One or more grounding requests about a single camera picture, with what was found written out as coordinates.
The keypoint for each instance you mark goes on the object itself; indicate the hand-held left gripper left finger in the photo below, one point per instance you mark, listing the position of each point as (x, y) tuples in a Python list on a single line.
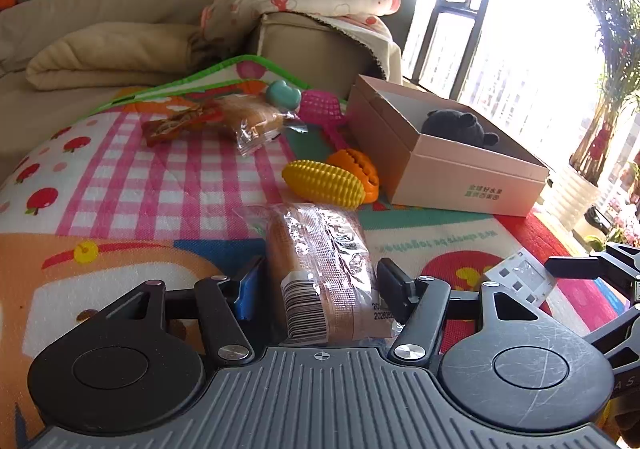
[(247, 291)]

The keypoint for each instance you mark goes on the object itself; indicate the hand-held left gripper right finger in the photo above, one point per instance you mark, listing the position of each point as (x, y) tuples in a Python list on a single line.
[(395, 279)]

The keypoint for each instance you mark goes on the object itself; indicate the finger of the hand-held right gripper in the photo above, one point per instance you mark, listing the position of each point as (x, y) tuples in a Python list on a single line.
[(572, 266), (612, 329)]

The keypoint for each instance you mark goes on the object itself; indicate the small white grey box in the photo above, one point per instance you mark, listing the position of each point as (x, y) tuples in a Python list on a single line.
[(522, 276)]

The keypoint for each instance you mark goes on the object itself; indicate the brown bread packet with barcode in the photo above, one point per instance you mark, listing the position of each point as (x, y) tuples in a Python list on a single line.
[(320, 269)]

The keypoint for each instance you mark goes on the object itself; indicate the orange ridged ball toy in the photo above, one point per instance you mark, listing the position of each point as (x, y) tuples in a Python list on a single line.
[(357, 166)]

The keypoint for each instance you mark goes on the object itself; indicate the yellow corn toy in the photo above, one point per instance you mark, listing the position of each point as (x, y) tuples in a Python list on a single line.
[(322, 183)]

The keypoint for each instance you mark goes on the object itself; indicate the pink cardboard box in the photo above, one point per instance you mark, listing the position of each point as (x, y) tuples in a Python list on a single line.
[(450, 169)]

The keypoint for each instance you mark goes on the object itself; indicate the bun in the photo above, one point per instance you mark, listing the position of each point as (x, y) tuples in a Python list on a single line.
[(252, 119)]

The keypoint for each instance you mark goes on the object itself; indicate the brown snack packet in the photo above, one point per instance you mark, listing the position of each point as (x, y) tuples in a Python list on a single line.
[(175, 125)]

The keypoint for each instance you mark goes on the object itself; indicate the pink plastic scoop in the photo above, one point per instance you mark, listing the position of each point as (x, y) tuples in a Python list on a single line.
[(320, 109)]

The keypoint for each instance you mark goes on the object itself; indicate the teal heart-shaped toy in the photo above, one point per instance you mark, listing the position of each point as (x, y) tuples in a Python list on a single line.
[(282, 95)]

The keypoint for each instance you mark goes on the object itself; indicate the white ribbed plant pot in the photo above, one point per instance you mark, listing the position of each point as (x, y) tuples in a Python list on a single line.
[(570, 199)]

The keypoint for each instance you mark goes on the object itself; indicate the colourful printed play mat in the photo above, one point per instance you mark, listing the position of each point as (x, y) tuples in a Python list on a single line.
[(150, 189)]

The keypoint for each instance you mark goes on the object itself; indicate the black plush toy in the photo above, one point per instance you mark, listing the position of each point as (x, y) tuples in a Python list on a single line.
[(452, 126)]

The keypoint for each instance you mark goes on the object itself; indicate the tall green potted plant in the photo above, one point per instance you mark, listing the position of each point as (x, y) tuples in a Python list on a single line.
[(610, 54)]

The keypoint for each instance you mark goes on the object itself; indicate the beige sofa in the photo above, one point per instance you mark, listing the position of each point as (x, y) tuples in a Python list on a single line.
[(310, 49)]

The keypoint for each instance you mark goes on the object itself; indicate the folded beige blanket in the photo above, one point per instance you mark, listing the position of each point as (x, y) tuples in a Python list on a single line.
[(110, 54)]

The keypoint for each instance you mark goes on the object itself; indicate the orange plush toy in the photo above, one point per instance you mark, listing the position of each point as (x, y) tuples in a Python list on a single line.
[(6, 0)]

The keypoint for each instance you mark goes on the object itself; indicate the dark window frame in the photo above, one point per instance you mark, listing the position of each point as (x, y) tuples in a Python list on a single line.
[(425, 39)]

